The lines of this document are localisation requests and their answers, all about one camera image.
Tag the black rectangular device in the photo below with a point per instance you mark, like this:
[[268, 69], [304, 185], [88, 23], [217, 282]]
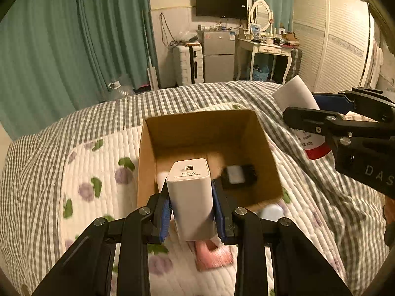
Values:
[[239, 175]]

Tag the white tube with red cap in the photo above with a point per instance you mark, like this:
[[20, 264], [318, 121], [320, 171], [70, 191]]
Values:
[[296, 94]]

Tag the white pole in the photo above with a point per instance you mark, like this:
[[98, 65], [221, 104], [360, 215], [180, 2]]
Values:
[[151, 52]]

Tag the silver fridge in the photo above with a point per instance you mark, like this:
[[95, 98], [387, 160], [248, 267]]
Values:
[[217, 55]]

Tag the white charger block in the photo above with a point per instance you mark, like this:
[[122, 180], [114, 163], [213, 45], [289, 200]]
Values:
[[189, 197]]

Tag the blue basket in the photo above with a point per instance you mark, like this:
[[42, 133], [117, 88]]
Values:
[[261, 74]]

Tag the oval white mirror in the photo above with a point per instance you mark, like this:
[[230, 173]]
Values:
[[259, 14]]

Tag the white floral quilt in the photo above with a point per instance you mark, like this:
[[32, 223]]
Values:
[[105, 197]]

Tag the dark suitcase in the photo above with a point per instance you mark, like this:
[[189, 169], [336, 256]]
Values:
[[297, 63]]

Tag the light blue item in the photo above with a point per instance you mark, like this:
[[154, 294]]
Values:
[[271, 213]]

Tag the cardboard box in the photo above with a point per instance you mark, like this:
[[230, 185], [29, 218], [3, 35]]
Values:
[[172, 135]]

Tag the black wall television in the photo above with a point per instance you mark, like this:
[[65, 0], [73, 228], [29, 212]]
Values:
[[220, 3]]

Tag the white wardrobe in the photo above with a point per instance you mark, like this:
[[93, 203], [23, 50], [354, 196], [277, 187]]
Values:
[[333, 37]]

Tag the small photo frame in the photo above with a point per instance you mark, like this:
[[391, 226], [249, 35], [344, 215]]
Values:
[[255, 28]]

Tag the white dressing table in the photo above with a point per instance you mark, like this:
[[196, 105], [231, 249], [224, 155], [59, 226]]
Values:
[[265, 49]]

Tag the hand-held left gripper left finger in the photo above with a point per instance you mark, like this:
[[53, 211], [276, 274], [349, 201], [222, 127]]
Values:
[[164, 219]]

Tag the wide green curtain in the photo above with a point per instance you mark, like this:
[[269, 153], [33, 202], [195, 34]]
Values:
[[61, 37]]

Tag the white suitcase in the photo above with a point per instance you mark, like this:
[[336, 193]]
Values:
[[187, 64]]

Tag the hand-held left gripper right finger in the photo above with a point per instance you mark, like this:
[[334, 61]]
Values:
[[219, 219]]

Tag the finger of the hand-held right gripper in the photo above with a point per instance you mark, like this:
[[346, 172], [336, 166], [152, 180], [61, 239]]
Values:
[[331, 101], [308, 120]]

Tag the pink rectangular block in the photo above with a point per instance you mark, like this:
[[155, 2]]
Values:
[[213, 257]]

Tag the clear water jug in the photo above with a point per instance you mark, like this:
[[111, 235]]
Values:
[[120, 89]]

